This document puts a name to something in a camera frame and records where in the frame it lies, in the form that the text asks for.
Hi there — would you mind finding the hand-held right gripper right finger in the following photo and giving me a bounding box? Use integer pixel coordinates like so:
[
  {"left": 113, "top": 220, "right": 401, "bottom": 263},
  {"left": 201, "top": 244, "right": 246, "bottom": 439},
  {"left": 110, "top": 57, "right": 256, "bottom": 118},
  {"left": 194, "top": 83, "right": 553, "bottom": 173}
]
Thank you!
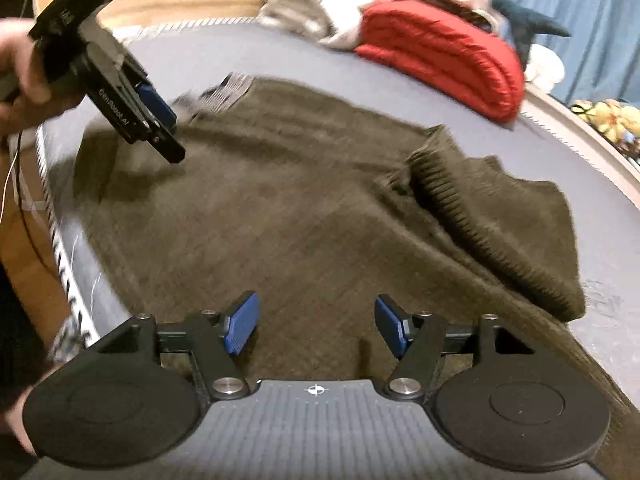
[{"left": 375, "top": 293, "right": 540, "bottom": 403}]

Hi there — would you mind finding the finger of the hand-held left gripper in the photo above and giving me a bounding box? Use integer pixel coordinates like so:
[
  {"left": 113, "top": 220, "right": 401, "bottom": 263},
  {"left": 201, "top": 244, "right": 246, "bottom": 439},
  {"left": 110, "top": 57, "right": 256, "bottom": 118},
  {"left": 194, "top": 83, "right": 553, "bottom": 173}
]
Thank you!
[
  {"left": 146, "top": 120, "right": 187, "bottom": 165},
  {"left": 132, "top": 80, "right": 177, "bottom": 129}
]

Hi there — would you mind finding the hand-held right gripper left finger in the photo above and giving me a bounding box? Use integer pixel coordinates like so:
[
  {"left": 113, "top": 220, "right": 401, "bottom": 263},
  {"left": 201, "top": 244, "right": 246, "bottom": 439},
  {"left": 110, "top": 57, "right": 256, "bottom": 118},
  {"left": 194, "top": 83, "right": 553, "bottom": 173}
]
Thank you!
[{"left": 94, "top": 290, "right": 262, "bottom": 403}]

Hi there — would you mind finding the olive green towel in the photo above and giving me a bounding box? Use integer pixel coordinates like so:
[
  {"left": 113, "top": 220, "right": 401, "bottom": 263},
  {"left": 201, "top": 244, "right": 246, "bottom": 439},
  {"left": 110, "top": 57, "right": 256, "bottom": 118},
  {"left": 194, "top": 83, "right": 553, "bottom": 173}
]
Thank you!
[{"left": 72, "top": 77, "right": 640, "bottom": 466}]

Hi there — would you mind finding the person's left hand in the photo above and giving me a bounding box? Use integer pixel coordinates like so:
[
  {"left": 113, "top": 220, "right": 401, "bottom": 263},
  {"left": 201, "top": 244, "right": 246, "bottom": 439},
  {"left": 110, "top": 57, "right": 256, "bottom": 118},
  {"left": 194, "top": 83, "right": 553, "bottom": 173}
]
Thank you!
[{"left": 0, "top": 19, "right": 87, "bottom": 137}]

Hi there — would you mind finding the blue-grey mattress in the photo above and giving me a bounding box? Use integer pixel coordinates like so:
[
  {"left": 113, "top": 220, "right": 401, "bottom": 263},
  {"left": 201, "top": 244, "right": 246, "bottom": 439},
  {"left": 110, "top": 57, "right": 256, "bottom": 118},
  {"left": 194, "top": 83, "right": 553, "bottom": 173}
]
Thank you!
[{"left": 35, "top": 15, "right": 640, "bottom": 396}]

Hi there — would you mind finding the pile of white clothes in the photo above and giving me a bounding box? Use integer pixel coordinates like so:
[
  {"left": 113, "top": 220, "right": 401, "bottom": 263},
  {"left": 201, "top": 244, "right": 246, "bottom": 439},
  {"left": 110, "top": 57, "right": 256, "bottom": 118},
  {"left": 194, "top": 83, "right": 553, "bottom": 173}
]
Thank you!
[{"left": 257, "top": 0, "right": 496, "bottom": 51}]

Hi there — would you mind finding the person's dark clothing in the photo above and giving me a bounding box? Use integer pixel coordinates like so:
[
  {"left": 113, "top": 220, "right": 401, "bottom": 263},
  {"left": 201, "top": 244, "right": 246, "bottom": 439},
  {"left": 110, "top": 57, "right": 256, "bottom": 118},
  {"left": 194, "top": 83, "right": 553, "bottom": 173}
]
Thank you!
[{"left": 0, "top": 260, "right": 53, "bottom": 411}]

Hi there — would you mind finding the red folded blanket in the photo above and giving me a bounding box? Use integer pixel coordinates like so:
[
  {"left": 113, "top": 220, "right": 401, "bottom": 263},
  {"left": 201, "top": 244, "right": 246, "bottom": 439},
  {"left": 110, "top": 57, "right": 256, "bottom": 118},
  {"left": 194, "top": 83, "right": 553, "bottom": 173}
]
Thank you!
[{"left": 354, "top": 0, "right": 526, "bottom": 123}]

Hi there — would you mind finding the yellow plush toy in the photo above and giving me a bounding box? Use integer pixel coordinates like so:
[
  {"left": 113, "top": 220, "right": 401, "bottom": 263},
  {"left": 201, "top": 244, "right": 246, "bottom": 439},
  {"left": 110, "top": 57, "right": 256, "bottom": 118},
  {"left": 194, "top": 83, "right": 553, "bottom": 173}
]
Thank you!
[{"left": 570, "top": 99, "right": 640, "bottom": 161}]

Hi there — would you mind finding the white plush toy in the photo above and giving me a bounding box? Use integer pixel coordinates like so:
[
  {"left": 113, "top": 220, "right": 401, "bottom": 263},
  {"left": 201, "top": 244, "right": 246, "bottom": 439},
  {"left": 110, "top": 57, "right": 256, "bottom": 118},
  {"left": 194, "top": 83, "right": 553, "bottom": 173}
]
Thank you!
[{"left": 525, "top": 44, "right": 567, "bottom": 93}]

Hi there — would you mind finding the blue shark plush toy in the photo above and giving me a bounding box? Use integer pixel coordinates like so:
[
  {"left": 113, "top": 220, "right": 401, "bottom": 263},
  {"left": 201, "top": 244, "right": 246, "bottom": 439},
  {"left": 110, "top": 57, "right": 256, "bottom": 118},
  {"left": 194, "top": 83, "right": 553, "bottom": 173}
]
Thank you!
[{"left": 470, "top": 0, "right": 572, "bottom": 61}]

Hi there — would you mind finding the blue curtain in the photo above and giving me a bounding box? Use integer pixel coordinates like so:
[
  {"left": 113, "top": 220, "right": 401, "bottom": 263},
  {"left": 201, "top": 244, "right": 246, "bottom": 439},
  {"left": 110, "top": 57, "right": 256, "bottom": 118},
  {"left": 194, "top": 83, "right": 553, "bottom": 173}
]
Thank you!
[{"left": 492, "top": 0, "right": 640, "bottom": 108}]

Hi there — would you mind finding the black cable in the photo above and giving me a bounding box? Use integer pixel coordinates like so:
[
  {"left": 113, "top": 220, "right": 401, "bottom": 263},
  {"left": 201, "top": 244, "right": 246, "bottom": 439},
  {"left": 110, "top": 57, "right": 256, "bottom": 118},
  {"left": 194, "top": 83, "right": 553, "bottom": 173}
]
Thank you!
[{"left": 6, "top": 130, "right": 52, "bottom": 281}]

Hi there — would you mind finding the beige bed frame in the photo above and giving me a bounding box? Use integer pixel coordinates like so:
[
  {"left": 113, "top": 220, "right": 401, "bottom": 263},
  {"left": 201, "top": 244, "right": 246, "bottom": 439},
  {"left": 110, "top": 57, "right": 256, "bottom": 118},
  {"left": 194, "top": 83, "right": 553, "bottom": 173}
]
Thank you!
[{"left": 520, "top": 84, "right": 640, "bottom": 186}]

